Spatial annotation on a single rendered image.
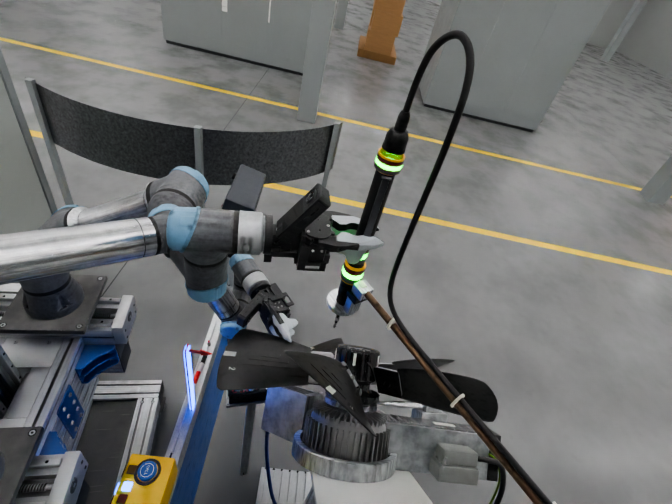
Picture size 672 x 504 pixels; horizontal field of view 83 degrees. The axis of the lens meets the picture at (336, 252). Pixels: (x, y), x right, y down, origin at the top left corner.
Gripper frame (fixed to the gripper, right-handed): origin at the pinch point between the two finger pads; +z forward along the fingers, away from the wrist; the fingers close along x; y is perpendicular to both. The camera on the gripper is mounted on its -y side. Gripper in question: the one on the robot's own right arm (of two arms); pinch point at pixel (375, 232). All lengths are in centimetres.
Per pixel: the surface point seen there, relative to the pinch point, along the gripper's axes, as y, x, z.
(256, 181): 42, -79, -20
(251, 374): 48, 1, -20
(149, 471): 58, 18, -41
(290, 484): 158, -4, 4
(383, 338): 166, -90, 74
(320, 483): 50, 26, -4
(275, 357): 47.2, -3.4, -13.5
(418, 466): 58, 22, 23
